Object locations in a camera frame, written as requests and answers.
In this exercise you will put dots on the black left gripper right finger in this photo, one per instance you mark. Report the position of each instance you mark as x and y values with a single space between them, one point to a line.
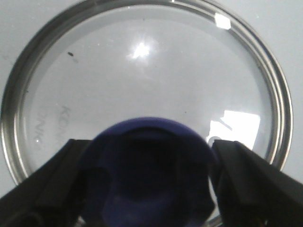
251 192

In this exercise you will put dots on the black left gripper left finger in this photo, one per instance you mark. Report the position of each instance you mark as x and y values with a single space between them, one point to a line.
52 196

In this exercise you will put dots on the glass lid blue knob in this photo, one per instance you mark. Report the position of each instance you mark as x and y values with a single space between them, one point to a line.
152 84

